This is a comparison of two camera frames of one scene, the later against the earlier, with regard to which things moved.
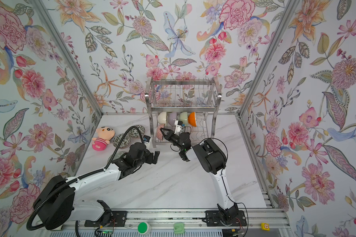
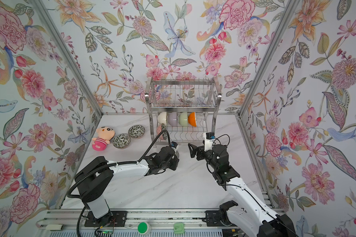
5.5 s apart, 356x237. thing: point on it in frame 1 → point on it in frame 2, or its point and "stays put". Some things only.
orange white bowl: [192, 119] stays put
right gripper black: [170, 136] → [200, 150]
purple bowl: [172, 118] stays put
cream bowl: [162, 117] stays put
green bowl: [183, 117] stays put
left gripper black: [151, 157] → [175, 163]
